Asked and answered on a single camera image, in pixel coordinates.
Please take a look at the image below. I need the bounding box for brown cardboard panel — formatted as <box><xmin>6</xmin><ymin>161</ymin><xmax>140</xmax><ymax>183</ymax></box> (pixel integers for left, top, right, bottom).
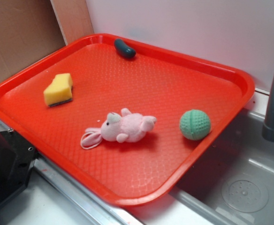
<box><xmin>0</xmin><ymin>0</ymin><xmax>93</xmax><ymax>82</ymax></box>

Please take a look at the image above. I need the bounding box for green textured ball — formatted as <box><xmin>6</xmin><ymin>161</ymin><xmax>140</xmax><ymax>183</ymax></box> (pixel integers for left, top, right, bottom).
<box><xmin>179</xmin><ymin>110</ymin><xmax>211</xmax><ymax>141</ymax></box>

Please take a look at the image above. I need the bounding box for yellow sponge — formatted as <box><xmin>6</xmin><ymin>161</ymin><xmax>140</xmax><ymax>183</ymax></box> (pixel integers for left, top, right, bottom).
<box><xmin>43</xmin><ymin>73</ymin><xmax>73</xmax><ymax>106</ymax></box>

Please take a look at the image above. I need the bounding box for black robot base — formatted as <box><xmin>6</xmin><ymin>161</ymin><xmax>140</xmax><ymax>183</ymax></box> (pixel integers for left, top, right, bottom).
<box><xmin>0</xmin><ymin>130</ymin><xmax>37</xmax><ymax>208</ymax></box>

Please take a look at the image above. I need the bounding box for grey toy sink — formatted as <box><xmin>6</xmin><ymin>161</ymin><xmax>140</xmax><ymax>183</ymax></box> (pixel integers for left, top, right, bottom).
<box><xmin>127</xmin><ymin>108</ymin><xmax>274</xmax><ymax>225</ymax></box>

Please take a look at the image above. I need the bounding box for pink plush bunny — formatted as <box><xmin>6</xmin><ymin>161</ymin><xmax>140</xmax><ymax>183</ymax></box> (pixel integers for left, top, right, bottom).
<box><xmin>80</xmin><ymin>108</ymin><xmax>157</xmax><ymax>150</ymax></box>

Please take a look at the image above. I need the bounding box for dark green toy pickle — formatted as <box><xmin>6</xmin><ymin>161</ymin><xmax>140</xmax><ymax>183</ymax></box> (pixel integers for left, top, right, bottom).
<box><xmin>114</xmin><ymin>38</ymin><xmax>136</xmax><ymax>59</ymax></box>

